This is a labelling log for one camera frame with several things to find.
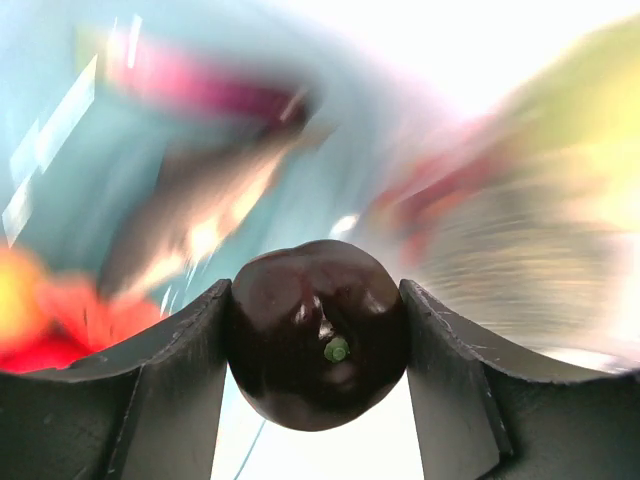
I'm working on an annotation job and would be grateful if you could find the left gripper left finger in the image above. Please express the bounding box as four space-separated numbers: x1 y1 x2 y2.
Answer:
1 280 230 479

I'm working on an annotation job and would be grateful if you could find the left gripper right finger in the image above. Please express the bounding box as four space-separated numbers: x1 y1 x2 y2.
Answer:
400 280 639 479

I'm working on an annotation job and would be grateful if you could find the green striped melon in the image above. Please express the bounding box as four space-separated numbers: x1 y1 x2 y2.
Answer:
413 186 639 362

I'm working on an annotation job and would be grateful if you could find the green cabbage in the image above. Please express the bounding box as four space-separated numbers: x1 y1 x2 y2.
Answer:
499 14 639 152

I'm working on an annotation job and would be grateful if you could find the red cherry tomato bunch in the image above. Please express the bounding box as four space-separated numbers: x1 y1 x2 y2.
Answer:
371 121 500 265

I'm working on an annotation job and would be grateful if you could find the clear zip top bag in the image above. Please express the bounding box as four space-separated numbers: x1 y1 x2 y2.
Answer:
366 15 639 373

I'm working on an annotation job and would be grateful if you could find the red apple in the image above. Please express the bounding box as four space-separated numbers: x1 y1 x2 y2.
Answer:
1 326 94 374

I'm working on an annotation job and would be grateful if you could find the orange peach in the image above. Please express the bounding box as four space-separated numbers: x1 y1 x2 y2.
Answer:
1 247 49 350

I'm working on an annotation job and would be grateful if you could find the grey fish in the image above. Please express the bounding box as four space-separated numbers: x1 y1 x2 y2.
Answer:
96 127 333 301

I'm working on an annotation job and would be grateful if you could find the teal plastic tray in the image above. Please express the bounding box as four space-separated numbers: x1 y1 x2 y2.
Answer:
1 1 399 313

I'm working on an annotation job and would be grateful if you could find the purple eggplant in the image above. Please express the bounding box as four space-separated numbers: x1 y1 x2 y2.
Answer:
74 26 315 130

